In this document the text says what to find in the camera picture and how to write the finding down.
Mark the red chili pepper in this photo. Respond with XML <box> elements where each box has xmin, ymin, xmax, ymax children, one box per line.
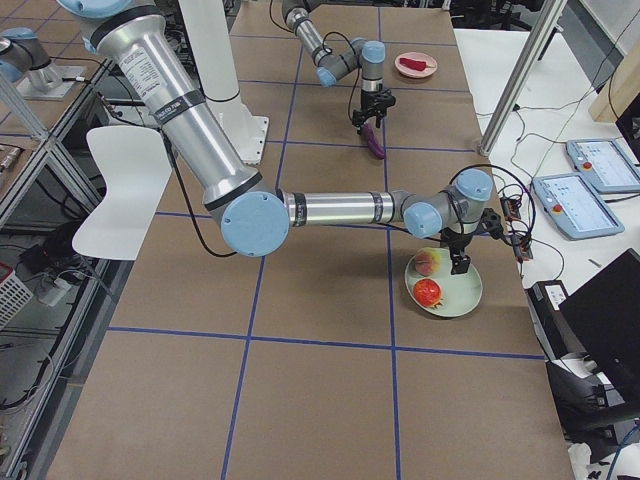
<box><xmin>398</xmin><ymin>57</ymin><xmax>429</xmax><ymax>71</ymax></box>

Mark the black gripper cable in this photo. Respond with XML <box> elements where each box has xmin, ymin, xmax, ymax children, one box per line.
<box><xmin>449</xmin><ymin>163</ymin><xmax>537</xmax><ymax>246</ymax></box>

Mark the far teach pendant tablet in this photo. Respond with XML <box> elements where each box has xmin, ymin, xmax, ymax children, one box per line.
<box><xmin>565</xmin><ymin>139</ymin><xmax>639</xmax><ymax>194</ymax></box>

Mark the pink plate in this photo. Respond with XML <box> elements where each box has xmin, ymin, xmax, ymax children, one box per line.
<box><xmin>394</xmin><ymin>52</ymin><xmax>438</xmax><ymax>79</ymax></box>

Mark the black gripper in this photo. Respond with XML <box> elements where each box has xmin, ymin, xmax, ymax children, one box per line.
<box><xmin>351</xmin><ymin>88</ymin><xmax>396</xmax><ymax>135</ymax></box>
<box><xmin>440</xmin><ymin>208</ymin><xmax>503</xmax><ymax>275</ymax></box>

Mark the near teach pendant tablet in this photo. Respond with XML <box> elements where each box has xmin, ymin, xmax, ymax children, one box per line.
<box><xmin>532</xmin><ymin>173</ymin><xmax>625</xmax><ymax>240</ymax></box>

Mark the teach pendant tablet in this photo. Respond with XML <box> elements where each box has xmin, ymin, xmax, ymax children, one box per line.
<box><xmin>565</xmin><ymin>139</ymin><xmax>639</xmax><ymax>194</ymax></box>
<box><xmin>532</xmin><ymin>173</ymin><xmax>625</xmax><ymax>240</ymax></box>

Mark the yellow pink peach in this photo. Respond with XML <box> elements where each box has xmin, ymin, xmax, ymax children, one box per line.
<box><xmin>414</xmin><ymin>247</ymin><xmax>442</xmax><ymax>277</ymax></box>

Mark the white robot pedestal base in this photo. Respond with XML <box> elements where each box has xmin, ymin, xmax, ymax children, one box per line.
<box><xmin>179</xmin><ymin>0</ymin><xmax>269</xmax><ymax>165</ymax></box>

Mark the black laptop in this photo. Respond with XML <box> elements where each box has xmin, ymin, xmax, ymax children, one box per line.
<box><xmin>560</xmin><ymin>248</ymin><xmax>639</xmax><ymax>389</ymax></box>

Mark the white chair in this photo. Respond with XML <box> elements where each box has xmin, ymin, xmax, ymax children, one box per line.
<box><xmin>72</xmin><ymin>126</ymin><xmax>172</xmax><ymax>261</ymax></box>

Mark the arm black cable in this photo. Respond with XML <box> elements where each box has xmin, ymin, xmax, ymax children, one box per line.
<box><xmin>269</xmin><ymin>0</ymin><xmax>366</xmax><ymax>126</ymax></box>

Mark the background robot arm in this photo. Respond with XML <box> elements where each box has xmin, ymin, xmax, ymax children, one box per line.
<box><xmin>1</xmin><ymin>27</ymin><xmax>86</xmax><ymax>100</ymax></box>

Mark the purple eggplant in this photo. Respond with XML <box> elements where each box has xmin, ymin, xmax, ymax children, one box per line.
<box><xmin>361</xmin><ymin>123</ymin><xmax>386</xmax><ymax>160</ymax></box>

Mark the aluminium frame post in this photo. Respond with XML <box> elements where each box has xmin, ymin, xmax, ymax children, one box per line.
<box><xmin>478</xmin><ymin>0</ymin><xmax>567</xmax><ymax>157</ymax></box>

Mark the green plate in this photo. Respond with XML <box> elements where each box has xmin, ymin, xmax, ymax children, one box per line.
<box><xmin>405</xmin><ymin>248</ymin><xmax>483</xmax><ymax>318</ymax></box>

